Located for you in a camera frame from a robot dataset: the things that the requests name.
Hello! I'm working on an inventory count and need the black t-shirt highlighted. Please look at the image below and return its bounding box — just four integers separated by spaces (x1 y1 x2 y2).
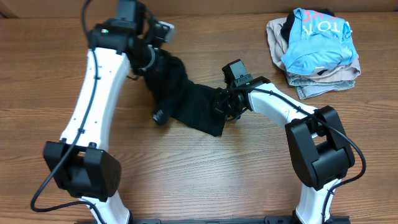
144 50 225 137

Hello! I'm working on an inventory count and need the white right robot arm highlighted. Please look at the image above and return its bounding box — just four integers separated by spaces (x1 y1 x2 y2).
213 59 355 223

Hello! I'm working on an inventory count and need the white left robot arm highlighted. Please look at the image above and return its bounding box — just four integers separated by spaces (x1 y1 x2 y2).
44 0 175 223

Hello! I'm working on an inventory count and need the grey denim folded garment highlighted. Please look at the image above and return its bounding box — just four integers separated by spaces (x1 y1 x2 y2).
285 72 355 100

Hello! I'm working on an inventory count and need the black garment in pile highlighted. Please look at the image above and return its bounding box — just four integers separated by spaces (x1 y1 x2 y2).
280 8 335 43

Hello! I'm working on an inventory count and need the light blue printed t-shirt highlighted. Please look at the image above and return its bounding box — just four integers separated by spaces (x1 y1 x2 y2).
281 8 358 76

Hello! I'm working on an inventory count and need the beige folded garment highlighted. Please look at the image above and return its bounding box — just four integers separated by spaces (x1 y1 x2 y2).
266 17 361 85

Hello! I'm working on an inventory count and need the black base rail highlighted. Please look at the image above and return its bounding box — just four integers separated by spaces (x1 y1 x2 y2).
132 215 351 224

